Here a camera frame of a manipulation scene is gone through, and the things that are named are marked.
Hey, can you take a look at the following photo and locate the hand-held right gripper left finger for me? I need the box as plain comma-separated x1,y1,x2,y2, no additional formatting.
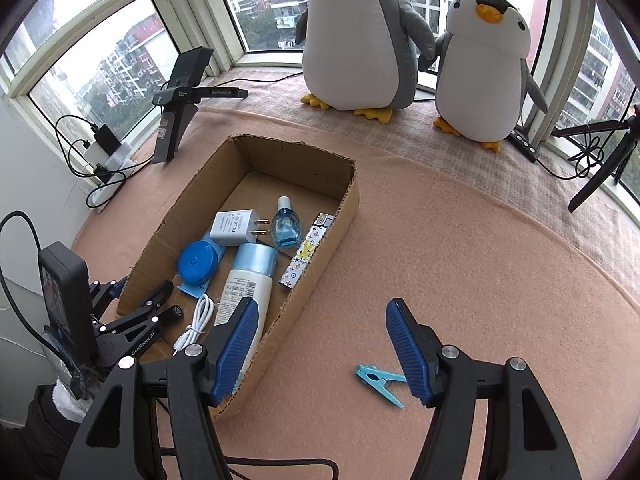
59,296,261,480

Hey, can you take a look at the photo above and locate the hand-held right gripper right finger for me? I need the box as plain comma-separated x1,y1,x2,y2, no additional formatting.
385,298,583,480

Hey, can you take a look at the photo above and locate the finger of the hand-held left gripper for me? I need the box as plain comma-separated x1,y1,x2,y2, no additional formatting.
89,275,127,318
97,280,174,361

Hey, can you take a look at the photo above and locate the blue clothespin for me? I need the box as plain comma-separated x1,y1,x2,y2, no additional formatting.
355,364,407,409

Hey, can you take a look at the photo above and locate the white USB cable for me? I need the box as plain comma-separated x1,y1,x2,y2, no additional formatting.
172,294,216,358

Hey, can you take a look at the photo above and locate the blue phone stand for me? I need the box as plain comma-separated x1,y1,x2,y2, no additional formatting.
175,232,226,298

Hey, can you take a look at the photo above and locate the white bottle with blue cap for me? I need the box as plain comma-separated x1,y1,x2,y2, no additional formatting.
213,242,277,366

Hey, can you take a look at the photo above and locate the blue round tape measure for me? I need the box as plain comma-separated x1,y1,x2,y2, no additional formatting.
178,241,224,288

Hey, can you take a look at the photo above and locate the patterned white lighter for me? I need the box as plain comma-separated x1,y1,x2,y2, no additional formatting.
278,212,335,291

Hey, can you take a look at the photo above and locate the white plug adapter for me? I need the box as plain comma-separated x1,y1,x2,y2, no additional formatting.
209,208,271,247

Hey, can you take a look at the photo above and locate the small blue eye drops bottle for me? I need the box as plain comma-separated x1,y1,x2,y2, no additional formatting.
271,196,302,248

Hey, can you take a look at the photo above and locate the cardboard box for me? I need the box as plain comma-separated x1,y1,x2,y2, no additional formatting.
116,134,361,421

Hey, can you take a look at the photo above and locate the person's left forearm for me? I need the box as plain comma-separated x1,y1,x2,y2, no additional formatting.
0,379,101,480

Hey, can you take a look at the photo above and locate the black device on stand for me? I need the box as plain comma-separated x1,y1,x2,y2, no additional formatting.
151,46,249,164

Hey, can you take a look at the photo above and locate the checked beige cloth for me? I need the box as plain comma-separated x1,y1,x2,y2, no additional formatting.
200,67,640,301

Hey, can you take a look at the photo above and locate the black inline remote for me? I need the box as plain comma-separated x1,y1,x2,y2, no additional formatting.
510,129,541,163

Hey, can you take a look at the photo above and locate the black tripod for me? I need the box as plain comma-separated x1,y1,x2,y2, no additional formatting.
551,102,640,213

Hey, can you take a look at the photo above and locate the small penguin plush toy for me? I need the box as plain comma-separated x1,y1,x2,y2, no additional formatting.
417,0,549,152

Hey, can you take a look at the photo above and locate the large penguin plush toy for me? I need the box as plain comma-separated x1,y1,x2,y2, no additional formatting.
295,0,436,125

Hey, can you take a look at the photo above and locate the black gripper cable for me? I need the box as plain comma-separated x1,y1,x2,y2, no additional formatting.
0,211,66,361

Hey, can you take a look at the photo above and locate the black charging cable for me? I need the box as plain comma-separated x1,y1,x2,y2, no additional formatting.
54,115,101,178

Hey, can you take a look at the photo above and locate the thin black cable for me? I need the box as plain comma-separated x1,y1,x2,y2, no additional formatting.
227,72,307,84

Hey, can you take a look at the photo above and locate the black ring light cable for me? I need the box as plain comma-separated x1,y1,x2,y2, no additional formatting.
537,130,631,181

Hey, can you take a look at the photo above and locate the white window frame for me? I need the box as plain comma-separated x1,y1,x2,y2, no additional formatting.
0,0,640,201

